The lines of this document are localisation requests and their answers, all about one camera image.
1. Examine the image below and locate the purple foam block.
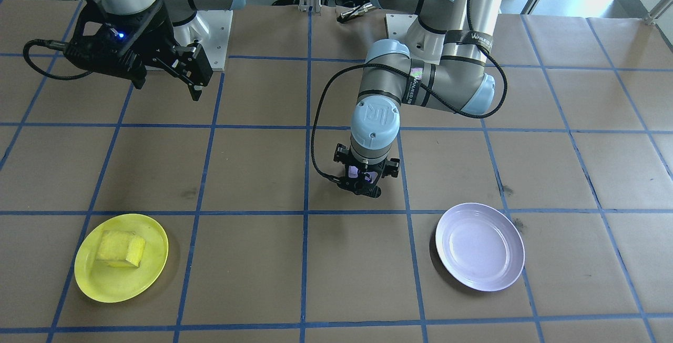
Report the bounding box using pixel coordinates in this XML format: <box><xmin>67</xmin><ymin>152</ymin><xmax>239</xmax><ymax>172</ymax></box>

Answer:
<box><xmin>348</xmin><ymin>166</ymin><xmax>378</xmax><ymax>184</ymax></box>

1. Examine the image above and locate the yellow foam block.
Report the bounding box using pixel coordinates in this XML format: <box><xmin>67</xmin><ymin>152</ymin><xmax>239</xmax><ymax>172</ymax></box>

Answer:
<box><xmin>95</xmin><ymin>230</ymin><xmax>147</xmax><ymax>268</ymax></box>

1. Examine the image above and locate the purple plate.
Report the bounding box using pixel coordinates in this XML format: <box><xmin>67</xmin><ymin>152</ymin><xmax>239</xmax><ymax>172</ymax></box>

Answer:
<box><xmin>435</xmin><ymin>203</ymin><xmax>525</xmax><ymax>292</ymax></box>

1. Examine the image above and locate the silver metal tool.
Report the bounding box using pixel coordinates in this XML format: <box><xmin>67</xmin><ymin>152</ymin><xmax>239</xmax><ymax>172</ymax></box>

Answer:
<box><xmin>338</xmin><ymin>2</ymin><xmax>374</xmax><ymax>24</ymax></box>

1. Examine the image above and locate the yellow plate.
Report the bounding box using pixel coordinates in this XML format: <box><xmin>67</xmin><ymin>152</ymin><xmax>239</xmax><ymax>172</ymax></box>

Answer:
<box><xmin>74</xmin><ymin>214</ymin><xmax>169</xmax><ymax>303</ymax></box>

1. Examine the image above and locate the aluminium profile bar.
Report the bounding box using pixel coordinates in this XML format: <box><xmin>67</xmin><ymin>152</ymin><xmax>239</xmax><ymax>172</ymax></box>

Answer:
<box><xmin>646</xmin><ymin>1</ymin><xmax>673</xmax><ymax>25</ymax></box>

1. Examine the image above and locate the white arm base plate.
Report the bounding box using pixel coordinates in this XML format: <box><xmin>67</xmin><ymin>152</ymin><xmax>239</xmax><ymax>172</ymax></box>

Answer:
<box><xmin>385</xmin><ymin>13</ymin><xmax>421</xmax><ymax>44</ymax></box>
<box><xmin>142</xmin><ymin>11</ymin><xmax>233</xmax><ymax>72</ymax></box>

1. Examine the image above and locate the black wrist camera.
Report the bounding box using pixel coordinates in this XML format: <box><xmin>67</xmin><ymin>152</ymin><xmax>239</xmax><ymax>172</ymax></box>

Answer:
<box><xmin>63</xmin><ymin>38</ymin><xmax>148</xmax><ymax>79</ymax></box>
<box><xmin>336</xmin><ymin>175</ymin><xmax>382</xmax><ymax>199</ymax></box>

